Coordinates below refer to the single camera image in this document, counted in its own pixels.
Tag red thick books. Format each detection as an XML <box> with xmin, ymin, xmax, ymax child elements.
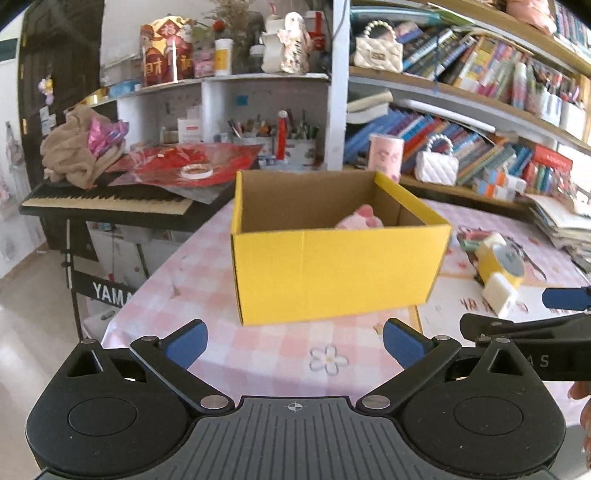
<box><xmin>530</xmin><ymin>142</ymin><xmax>574</xmax><ymax>195</ymax></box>

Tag red and white stick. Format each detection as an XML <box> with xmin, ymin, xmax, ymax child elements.
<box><xmin>276</xmin><ymin>109</ymin><xmax>290</xmax><ymax>163</ymax></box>

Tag pink plush toy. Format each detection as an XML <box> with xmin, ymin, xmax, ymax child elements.
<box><xmin>335</xmin><ymin>204</ymin><xmax>384</xmax><ymax>230</ymax></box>

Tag dried flower bunch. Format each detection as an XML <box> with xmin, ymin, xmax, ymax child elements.
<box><xmin>202</xmin><ymin>0</ymin><xmax>253</xmax><ymax>43</ymax></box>

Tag stack of papers and booklets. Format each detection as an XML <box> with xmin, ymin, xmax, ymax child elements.
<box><xmin>525</xmin><ymin>191</ymin><xmax>591</xmax><ymax>274</ymax></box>

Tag white foam block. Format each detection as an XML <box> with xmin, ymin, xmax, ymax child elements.
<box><xmin>480</xmin><ymin>232</ymin><xmax>508</xmax><ymax>253</ymax></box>
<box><xmin>481</xmin><ymin>272</ymin><xmax>519</xmax><ymax>319</ymax></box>

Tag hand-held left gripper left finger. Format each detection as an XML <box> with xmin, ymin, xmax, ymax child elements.
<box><xmin>55</xmin><ymin>318</ymin><xmax>234</xmax><ymax>414</ymax></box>

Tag black electric keyboard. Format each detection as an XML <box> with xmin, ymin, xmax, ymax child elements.
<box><xmin>19</xmin><ymin>172</ymin><xmax>260</xmax><ymax>232</ymax></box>

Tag wooden bookshelf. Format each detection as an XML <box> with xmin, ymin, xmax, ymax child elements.
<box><xmin>344</xmin><ymin>0</ymin><xmax>591</xmax><ymax>209</ymax></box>

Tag white box with red label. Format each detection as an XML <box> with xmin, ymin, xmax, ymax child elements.
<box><xmin>177</xmin><ymin>117</ymin><xmax>203</xmax><ymax>144</ymax></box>

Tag white desk shelf unit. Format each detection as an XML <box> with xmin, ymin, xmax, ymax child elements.
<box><xmin>115</xmin><ymin>0</ymin><xmax>352</xmax><ymax>172</ymax></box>

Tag person's right hand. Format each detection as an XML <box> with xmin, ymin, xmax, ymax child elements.
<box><xmin>568</xmin><ymin>381</ymin><xmax>591</xmax><ymax>430</ymax></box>

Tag yellow tape roll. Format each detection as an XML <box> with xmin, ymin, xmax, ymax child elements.
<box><xmin>475</xmin><ymin>242</ymin><xmax>526</xmax><ymax>286</ymax></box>

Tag pink foil wrapper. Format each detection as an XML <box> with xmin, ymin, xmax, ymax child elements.
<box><xmin>87</xmin><ymin>117</ymin><xmax>129</xmax><ymax>156</ymax></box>

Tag red plastic sheet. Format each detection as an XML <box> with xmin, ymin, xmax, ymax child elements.
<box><xmin>108</xmin><ymin>143</ymin><xmax>262</xmax><ymax>188</ymax></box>

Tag pink printed cup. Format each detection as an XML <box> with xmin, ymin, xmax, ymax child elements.
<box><xmin>368</xmin><ymin>133</ymin><xmax>405</xmax><ymax>184</ymax></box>

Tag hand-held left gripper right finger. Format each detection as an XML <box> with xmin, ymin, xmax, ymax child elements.
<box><xmin>355</xmin><ymin>318</ymin><xmax>536</xmax><ymax>414</ymax></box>

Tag yellow cardboard box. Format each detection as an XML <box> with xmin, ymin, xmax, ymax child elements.
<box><xmin>230</xmin><ymin>169</ymin><xmax>452</xmax><ymax>328</ymax></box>

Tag row of leaning books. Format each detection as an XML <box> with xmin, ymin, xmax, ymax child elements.
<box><xmin>401</xmin><ymin>27</ymin><xmax>525</xmax><ymax>94</ymax></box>

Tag red bottle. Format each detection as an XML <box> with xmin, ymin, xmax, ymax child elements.
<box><xmin>307</xmin><ymin>11</ymin><xmax>329</xmax><ymax>62</ymax></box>

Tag orange and white box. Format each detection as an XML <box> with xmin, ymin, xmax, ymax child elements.
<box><xmin>485</xmin><ymin>168</ymin><xmax>527</xmax><ymax>193</ymax></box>
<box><xmin>470</xmin><ymin>178</ymin><xmax>517</xmax><ymax>202</ymax></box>

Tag white tape roll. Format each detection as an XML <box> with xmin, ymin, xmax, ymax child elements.
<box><xmin>180</xmin><ymin>162</ymin><xmax>214</xmax><ymax>180</ymax></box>

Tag pen holder with pens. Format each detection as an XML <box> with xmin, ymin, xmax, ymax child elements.
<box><xmin>228</xmin><ymin>110</ymin><xmax>320</xmax><ymax>163</ymax></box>

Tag white quilted pearl-handle handbag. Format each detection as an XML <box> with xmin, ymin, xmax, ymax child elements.
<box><xmin>414</xmin><ymin>134</ymin><xmax>460</xmax><ymax>186</ymax></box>

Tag dark wooden door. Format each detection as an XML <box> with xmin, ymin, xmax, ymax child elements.
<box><xmin>17</xmin><ymin>0</ymin><xmax>108</xmax><ymax>186</ymax></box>

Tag stacked flat books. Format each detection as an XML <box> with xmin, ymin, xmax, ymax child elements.
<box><xmin>346</xmin><ymin>89</ymin><xmax>394</xmax><ymax>125</ymax></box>

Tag brown plush cloth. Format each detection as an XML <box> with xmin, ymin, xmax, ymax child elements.
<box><xmin>40</xmin><ymin>104</ymin><xmax>126</xmax><ymax>189</ymax></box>

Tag cream quilted pearl-handle handbag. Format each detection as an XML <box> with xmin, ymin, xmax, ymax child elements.
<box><xmin>353</xmin><ymin>20</ymin><xmax>404</xmax><ymax>73</ymax></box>

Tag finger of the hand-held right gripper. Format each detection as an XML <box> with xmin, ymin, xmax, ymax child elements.
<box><xmin>542</xmin><ymin>286</ymin><xmax>591</xmax><ymax>311</ymax></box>
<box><xmin>460</xmin><ymin>312</ymin><xmax>591</xmax><ymax>345</ymax></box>

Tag black keyboard stand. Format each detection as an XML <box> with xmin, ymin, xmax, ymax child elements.
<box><xmin>61</xmin><ymin>219</ymin><xmax>154</xmax><ymax>341</ymax></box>

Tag white cup with yellow label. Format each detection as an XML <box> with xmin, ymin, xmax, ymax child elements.
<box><xmin>213</xmin><ymin>39</ymin><xmax>234</xmax><ymax>77</ymax></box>

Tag patterned white figurine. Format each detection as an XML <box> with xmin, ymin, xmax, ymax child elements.
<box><xmin>279</xmin><ymin>11</ymin><xmax>311</xmax><ymax>75</ymax></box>

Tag white ceramic vase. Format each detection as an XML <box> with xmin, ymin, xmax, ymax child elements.
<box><xmin>261</xmin><ymin>14</ymin><xmax>285</xmax><ymax>73</ymax></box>

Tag pink checked tablecloth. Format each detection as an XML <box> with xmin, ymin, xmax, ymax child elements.
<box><xmin>100</xmin><ymin>185</ymin><xmax>591</xmax><ymax>417</ymax></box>

